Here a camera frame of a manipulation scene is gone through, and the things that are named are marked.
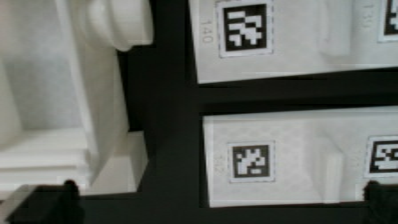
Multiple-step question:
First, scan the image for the white cabinet door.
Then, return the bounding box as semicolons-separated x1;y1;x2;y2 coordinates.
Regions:
202;106;398;208
188;0;398;84

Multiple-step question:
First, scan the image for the white cabinet body box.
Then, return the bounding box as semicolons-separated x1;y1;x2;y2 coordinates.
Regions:
0;0;153;199

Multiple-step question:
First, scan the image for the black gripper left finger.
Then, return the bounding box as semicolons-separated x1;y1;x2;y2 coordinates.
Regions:
0;180;83;224

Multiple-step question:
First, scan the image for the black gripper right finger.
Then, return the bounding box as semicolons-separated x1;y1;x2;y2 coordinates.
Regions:
364;181;398;224

